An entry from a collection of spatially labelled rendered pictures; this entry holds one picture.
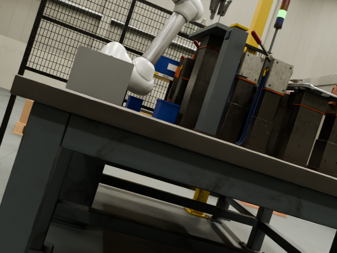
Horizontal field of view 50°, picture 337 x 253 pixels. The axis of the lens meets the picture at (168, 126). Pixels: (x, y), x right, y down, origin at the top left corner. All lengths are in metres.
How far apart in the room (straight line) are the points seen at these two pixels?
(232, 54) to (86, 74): 0.87
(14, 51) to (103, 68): 10.44
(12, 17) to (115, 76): 10.66
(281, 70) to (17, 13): 11.49
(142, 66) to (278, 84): 1.03
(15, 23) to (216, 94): 11.33
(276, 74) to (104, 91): 0.96
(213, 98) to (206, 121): 0.09
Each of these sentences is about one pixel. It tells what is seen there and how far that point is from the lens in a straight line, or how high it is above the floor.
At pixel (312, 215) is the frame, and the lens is 0.98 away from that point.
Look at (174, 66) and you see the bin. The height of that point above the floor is 1.11.
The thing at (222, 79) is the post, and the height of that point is 0.93.
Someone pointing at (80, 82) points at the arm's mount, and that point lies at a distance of 2.04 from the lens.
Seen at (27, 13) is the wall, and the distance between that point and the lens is 12.54.
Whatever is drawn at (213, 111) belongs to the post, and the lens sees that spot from 1.46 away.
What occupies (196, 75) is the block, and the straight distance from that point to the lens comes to 1.70.
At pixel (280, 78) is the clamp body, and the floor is 1.00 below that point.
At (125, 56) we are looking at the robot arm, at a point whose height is 0.99.
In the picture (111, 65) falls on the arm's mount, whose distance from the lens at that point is 2.04.
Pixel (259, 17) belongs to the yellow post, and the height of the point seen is 1.80.
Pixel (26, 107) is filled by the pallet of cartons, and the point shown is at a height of 0.34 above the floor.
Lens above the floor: 0.71
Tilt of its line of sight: 1 degrees down
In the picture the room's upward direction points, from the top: 18 degrees clockwise
